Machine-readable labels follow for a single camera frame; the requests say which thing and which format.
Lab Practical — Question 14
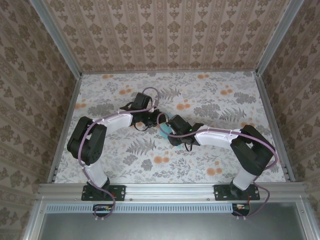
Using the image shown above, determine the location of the grey metal sheet panel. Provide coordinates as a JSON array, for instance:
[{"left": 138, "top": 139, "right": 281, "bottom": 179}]
[{"left": 37, "top": 201, "right": 311, "bottom": 240}]

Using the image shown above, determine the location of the floral printed table cover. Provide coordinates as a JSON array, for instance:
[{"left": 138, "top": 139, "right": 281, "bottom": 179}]
[{"left": 53, "top": 72, "right": 288, "bottom": 185}]

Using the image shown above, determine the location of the small black connector board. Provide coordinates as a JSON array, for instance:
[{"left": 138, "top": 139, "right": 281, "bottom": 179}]
[
  {"left": 231, "top": 202, "right": 251, "bottom": 216},
  {"left": 92, "top": 203, "right": 114, "bottom": 217}
]

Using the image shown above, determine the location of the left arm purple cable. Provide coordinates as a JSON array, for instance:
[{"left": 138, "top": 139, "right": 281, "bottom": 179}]
[{"left": 78, "top": 86, "right": 161, "bottom": 222}]

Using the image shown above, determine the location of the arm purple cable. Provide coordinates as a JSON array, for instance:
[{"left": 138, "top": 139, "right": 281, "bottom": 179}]
[
  {"left": 78, "top": 86, "right": 161, "bottom": 222},
  {"left": 156, "top": 112, "right": 279, "bottom": 221}
]

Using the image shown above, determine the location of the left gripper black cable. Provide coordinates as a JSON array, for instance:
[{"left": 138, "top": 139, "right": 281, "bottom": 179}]
[{"left": 133, "top": 121, "right": 151, "bottom": 132}]

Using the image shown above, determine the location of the thin aluminium back rail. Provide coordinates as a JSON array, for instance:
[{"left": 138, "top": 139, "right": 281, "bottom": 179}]
[{"left": 80, "top": 70, "right": 259, "bottom": 76}]

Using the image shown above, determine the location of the wide aluminium mounting rail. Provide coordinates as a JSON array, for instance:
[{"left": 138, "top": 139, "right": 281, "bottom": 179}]
[{"left": 37, "top": 182, "right": 307, "bottom": 202}]

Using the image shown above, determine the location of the aluminium side rail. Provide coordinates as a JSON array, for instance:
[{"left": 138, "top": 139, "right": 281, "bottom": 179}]
[
  {"left": 254, "top": 72, "right": 296, "bottom": 183},
  {"left": 46, "top": 73, "right": 84, "bottom": 185}
]

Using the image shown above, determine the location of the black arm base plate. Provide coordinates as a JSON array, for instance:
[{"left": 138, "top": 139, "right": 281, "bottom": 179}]
[
  {"left": 214, "top": 184, "right": 261, "bottom": 202},
  {"left": 81, "top": 184, "right": 126, "bottom": 202}
]

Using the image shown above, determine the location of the grey slotted cable duct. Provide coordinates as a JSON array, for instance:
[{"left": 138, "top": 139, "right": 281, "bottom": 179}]
[{"left": 46, "top": 202, "right": 237, "bottom": 214}]

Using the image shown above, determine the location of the aluminium frame post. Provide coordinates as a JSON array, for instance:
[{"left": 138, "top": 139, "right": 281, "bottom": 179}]
[
  {"left": 29, "top": 0, "right": 83, "bottom": 78},
  {"left": 255, "top": 0, "right": 305, "bottom": 76}
]

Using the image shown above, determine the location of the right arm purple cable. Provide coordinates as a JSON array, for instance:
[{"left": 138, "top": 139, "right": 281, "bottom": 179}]
[{"left": 156, "top": 112, "right": 279, "bottom": 221}]

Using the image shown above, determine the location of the aluminium lower frame bar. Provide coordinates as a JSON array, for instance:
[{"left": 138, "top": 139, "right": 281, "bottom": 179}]
[
  {"left": 297, "top": 199, "right": 320, "bottom": 240},
  {"left": 21, "top": 198, "right": 48, "bottom": 240}
]

